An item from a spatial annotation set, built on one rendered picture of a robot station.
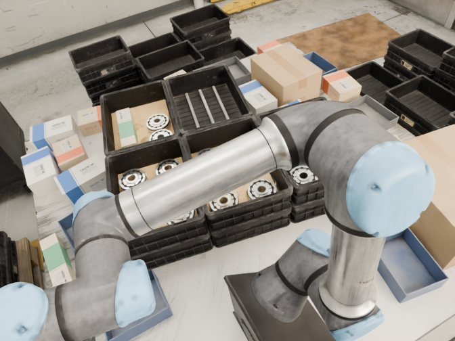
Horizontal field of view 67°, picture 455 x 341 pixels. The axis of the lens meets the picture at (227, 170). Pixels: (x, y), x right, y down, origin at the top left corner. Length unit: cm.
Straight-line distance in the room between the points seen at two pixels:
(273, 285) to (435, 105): 181
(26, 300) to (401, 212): 47
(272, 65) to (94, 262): 145
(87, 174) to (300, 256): 99
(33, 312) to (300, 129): 42
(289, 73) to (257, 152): 122
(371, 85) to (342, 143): 223
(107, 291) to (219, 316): 76
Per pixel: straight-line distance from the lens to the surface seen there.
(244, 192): 125
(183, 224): 109
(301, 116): 54
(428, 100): 249
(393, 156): 46
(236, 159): 52
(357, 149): 47
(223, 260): 127
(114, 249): 51
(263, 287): 93
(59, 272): 137
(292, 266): 89
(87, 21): 437
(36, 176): 167
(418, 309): 128
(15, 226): 271
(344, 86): 180
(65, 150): 174
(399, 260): 133
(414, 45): 299
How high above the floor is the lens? 184
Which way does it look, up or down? 50 degrees down
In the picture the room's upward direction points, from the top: 9 degrees counter-clockwise
